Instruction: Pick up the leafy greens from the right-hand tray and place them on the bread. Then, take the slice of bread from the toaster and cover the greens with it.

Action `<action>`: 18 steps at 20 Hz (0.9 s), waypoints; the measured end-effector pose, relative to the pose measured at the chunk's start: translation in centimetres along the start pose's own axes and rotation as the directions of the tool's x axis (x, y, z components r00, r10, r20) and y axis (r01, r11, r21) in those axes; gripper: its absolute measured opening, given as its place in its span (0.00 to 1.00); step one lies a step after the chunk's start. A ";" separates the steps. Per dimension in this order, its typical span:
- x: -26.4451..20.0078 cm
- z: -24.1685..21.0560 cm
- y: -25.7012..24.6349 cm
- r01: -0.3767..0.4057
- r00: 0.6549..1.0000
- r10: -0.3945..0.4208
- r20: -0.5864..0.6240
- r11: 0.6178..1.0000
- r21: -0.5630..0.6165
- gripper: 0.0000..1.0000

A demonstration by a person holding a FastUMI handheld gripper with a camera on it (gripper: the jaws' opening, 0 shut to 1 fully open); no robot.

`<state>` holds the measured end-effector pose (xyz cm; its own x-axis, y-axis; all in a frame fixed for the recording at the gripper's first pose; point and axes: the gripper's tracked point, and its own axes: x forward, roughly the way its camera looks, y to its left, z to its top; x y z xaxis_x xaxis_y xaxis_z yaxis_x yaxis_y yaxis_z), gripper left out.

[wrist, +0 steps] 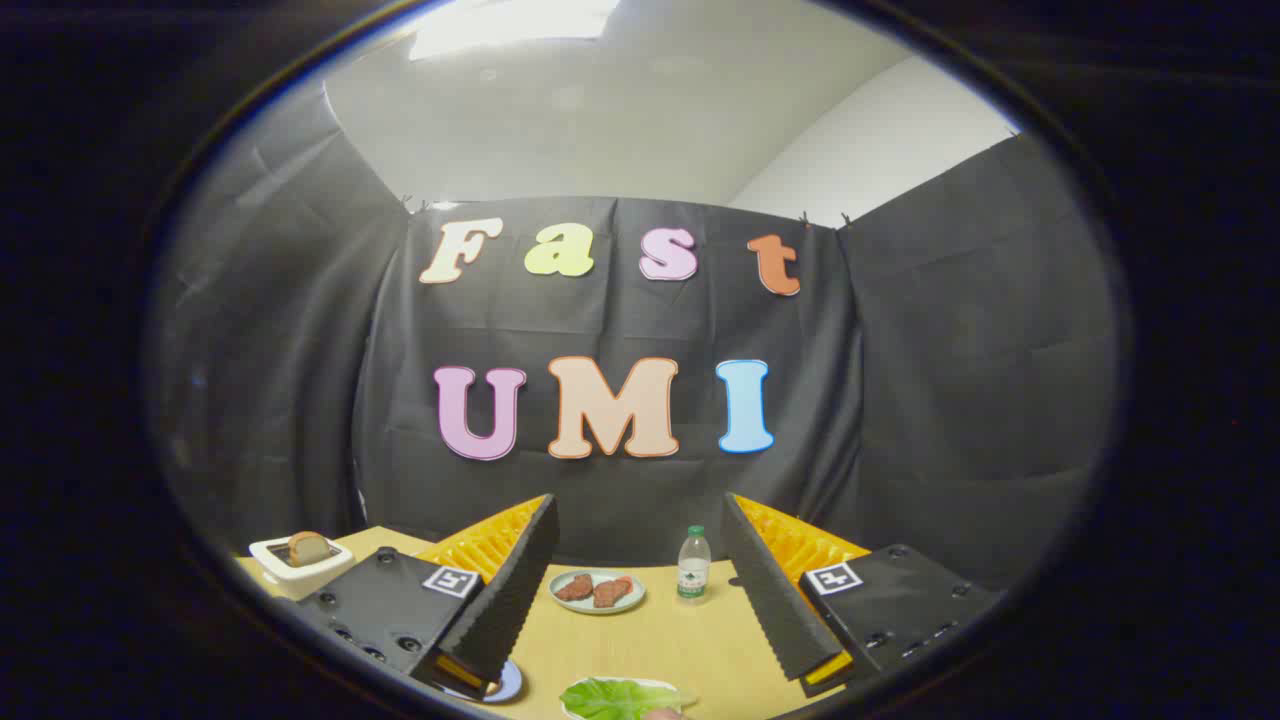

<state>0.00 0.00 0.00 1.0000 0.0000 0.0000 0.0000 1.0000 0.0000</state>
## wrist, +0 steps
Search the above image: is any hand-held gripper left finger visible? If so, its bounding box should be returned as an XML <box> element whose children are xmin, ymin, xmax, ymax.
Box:
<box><xmin>275</xmin><ymin>493</ymin><xmax>561</xmax><ymax>701</ymax></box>

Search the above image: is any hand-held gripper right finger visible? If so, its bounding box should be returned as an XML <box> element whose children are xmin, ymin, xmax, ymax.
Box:
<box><xmin>720</xmin><ymin>492</ymin><xmax>1006</xmax><ymax>699</ymax></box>

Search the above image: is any green lettuce leaf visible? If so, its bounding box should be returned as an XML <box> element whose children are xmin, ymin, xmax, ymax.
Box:
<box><xmin>560</xmin><ymin>677</ymin><xmax>696</xmax><ymax>720</ymax></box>

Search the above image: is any clear plastic water bottle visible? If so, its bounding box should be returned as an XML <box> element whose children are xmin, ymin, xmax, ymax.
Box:
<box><xmin>677</xmin><ymin>525</ymin><xmax>712</xmax><ymax>604</ymax></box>

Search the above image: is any blue plate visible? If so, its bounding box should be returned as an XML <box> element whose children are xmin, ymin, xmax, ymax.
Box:
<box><xmin>440</xmin><ymin>658</ymin><xmax>524</xmax><ymax>704</ymax></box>

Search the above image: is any pale green plate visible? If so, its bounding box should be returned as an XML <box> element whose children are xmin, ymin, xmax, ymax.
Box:
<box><xmin>548</xmin><ymin>568</ymin><xmax>647</xmax><ymax>615</ymax></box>

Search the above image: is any white leaf-shaped plate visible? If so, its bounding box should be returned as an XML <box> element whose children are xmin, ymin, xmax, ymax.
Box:
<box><xmin>560</xmin><ymin>676</ymin><xmax>693</xmax><ymax>720</ymax></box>

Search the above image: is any white toaster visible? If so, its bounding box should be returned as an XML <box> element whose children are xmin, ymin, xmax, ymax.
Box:
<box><xmin>248</xmin><ymin>535</ymin><xmax>356</xmax><ymax>601</ymax></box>

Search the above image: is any black backdrop cloth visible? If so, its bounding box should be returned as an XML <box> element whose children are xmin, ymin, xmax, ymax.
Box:
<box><xmin>150</xmin><ymin>80</ymin><xmax>1121</xmax><ymax>601</ymax></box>

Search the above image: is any ceiling light panel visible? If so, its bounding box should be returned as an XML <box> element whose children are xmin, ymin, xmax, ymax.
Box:
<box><xmin>408</xmin><ymin>0</ymin><xmax>623</xmax><ymax>61</ymax></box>

